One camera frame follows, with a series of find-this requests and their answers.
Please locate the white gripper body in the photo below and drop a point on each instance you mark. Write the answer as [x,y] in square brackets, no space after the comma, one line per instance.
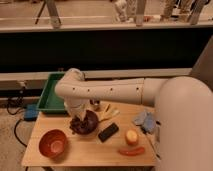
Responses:
[79,112]

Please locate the dark grapes bunch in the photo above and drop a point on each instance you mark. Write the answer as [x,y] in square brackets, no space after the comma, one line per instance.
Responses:
[83,127]

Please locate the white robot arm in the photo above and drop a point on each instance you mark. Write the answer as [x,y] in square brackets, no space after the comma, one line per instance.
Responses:
[184,113]

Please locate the dark purple bowl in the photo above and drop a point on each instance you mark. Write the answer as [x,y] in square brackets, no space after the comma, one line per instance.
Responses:
[92,115]

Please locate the red bowl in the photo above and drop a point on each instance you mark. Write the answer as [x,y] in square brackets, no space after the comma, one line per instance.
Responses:
[53,143]

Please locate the green plastic tray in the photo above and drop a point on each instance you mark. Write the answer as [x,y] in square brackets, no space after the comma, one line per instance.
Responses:
[49,102]

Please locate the black rectangular block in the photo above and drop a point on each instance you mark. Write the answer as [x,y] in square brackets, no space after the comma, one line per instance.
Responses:
[108,132]

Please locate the blue power box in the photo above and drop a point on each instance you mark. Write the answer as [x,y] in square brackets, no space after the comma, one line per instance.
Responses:
[31,112]

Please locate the blue cloth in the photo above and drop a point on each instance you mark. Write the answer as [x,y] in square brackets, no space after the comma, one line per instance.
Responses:
[146,121]

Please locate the orange carrot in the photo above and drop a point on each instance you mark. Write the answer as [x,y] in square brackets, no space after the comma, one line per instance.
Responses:
[132,152]

